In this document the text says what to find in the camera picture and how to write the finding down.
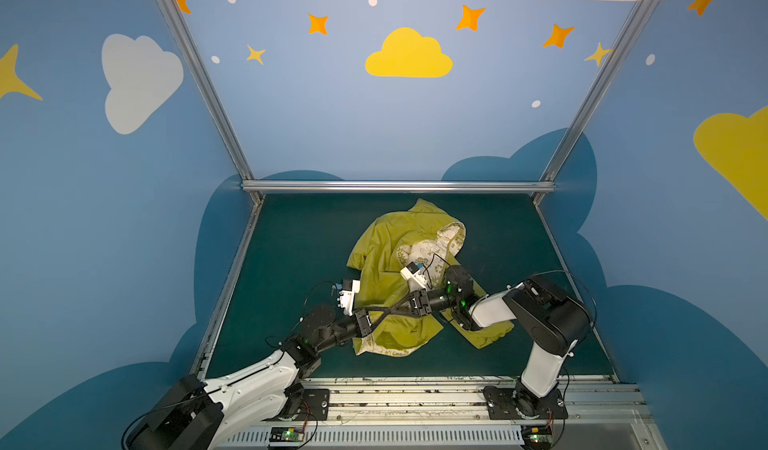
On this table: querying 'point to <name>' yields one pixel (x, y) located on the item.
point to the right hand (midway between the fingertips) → (395, 312)
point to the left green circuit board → (287, 434)
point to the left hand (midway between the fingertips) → (389, 310)
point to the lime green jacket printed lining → (409, 251)
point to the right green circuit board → (536, 436)
